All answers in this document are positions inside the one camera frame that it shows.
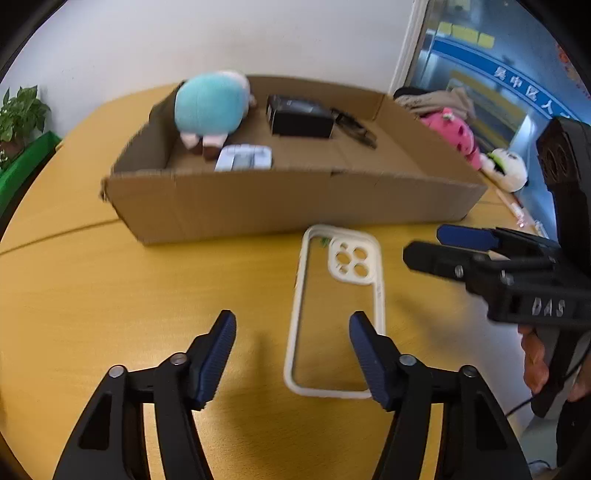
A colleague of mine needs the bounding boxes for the black box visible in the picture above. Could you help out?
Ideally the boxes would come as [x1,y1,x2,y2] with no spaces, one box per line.
[266,95,336,140]

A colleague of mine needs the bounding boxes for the beige printed cloth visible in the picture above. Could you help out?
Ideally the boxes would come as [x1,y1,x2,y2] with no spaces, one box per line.
[393,88,477,122]

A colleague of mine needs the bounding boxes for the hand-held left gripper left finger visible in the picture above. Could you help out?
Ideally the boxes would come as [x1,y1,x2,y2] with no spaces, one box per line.
[53,310,237,480]

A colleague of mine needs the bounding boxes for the glass door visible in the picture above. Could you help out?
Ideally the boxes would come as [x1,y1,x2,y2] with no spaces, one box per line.
[396,0,591,232]

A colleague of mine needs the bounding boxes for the person's right hand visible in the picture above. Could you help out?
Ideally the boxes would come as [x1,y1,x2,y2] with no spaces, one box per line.
[517,323,591,403]

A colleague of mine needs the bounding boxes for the green tablecloth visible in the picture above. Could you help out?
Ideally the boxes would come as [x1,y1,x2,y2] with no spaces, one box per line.
[0,131,63,223]

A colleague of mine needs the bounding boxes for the white clear phone case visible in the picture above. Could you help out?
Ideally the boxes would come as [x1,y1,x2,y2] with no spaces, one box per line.
[283,224,387,400]

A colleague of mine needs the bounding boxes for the pink plush toy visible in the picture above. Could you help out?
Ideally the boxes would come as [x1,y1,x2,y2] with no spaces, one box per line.
[419,107,482,169]

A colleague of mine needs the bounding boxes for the white grey packet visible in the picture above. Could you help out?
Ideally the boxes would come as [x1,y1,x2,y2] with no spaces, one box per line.
[215,144,274,172]

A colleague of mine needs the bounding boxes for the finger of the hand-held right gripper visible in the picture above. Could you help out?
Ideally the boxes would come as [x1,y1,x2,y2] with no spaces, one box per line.
[403,241,556,297]
[436,224,560,260]

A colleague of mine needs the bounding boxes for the pig plush toy green hair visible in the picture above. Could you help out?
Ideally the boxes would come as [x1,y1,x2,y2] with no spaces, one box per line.
[174,70,259,160]

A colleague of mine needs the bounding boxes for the thin clear packet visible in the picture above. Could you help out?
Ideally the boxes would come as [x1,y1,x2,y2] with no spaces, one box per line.
[499,190,553,239]

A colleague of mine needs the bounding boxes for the long shallow cardboard box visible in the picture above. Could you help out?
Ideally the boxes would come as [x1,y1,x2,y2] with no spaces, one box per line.
[100,75,489,245]

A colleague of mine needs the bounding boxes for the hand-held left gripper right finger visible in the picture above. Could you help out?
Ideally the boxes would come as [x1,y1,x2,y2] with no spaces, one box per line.
[348,311,532,480]

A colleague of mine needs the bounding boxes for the white green plush toy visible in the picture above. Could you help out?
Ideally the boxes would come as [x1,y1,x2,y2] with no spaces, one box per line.
[480,148,529,193]

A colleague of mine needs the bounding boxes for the black cable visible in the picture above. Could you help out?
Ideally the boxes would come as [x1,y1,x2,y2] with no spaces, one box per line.
[505,394,561,472]

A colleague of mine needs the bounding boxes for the black eyeglasses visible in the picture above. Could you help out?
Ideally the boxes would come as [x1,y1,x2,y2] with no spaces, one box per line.
[330,108,379,149]

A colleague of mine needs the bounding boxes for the large potted green plant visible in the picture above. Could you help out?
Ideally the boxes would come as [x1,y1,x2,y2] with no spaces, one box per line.
[0,85,51,171]

